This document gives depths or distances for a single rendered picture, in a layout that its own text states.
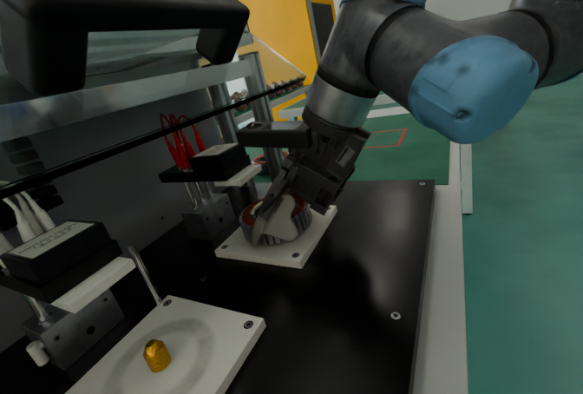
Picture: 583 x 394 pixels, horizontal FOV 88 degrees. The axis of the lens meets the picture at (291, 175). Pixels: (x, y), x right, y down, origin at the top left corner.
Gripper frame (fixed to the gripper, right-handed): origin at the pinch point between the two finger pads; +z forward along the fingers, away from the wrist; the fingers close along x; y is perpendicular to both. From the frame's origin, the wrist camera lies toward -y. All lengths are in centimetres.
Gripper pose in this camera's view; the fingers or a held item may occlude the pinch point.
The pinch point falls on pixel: (272, 218)
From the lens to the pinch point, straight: 49.0
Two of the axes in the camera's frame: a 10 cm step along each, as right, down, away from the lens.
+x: 4.4, -4.1, 8.0
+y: 8.4, 4.9, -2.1
